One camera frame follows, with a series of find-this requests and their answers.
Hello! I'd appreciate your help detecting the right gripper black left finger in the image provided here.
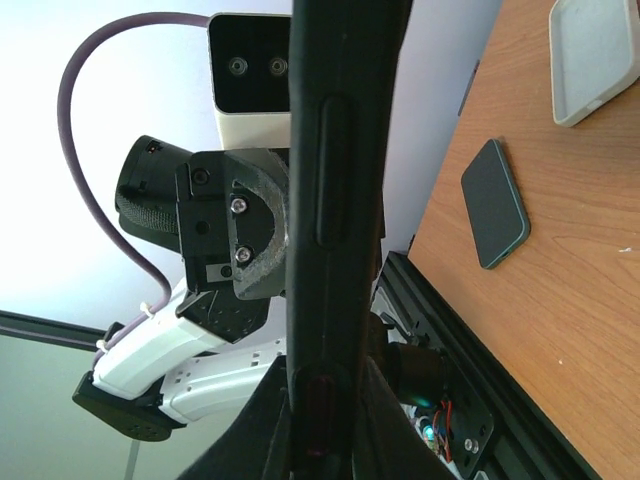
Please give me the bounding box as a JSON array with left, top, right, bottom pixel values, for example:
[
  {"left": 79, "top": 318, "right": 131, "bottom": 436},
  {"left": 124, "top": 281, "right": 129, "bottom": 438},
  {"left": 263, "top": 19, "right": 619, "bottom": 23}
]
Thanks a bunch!
[{"left": 179, "top": 356, "right": 291, "bottom": 480}]

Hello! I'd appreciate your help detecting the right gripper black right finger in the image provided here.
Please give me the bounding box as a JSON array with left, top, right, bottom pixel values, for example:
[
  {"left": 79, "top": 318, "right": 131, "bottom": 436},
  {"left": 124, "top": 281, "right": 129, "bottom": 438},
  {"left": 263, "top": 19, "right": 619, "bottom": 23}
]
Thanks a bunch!
[{"left": 352, "top": 358, "right": 454, "bottom": 480}]

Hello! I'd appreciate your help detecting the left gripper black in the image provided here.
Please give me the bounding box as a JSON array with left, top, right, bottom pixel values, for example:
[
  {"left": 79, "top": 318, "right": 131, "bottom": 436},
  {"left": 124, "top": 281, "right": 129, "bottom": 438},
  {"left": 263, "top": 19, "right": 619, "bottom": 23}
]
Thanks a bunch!
[{"left": 115, "top": 136, "right": 289, "bottom": 343}]

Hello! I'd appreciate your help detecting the black phone case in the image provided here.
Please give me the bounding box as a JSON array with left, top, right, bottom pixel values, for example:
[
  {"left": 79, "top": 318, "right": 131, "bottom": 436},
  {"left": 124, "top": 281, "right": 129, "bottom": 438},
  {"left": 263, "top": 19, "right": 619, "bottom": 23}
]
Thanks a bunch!
[{"left": 285, "top": 1, "right": 411, "bottom": 479}]

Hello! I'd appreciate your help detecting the phone with teal edge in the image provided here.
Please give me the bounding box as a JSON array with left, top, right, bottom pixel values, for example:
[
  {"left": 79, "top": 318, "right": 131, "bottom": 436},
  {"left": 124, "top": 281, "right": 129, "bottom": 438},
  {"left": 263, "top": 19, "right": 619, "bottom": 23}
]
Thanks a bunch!
[{"left": 461, "top": 138, "right": 531, "bottom": 270}]

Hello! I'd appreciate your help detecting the white phone case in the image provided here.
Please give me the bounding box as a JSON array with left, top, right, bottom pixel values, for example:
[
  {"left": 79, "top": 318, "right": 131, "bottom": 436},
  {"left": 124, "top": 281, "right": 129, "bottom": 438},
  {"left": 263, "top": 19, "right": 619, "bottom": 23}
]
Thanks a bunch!
[{"left": 549, "top": 0, "right": 639, "bottom": 127}]

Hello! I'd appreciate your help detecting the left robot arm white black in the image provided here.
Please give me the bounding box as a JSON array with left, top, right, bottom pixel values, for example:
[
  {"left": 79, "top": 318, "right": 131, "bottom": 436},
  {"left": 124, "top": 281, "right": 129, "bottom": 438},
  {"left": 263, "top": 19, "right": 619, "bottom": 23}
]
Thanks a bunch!
[{"left": 73, "top": 136, "right": 289, "bottom": 442}]

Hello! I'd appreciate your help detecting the small circuit board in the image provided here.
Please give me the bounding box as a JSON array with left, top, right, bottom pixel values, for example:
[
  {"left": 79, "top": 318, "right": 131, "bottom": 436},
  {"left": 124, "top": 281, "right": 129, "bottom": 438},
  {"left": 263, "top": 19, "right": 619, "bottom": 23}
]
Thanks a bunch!
[{"left": 409, "top": 395, "right": 453, "bottom": 463}]

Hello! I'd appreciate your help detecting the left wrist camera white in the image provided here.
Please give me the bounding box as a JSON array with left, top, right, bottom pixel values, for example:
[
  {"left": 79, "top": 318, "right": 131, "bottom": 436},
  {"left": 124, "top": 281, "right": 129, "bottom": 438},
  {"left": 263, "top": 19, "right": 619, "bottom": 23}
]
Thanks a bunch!
[{"left": 207, "top": 12, "right": 291, "bottom": 150}]

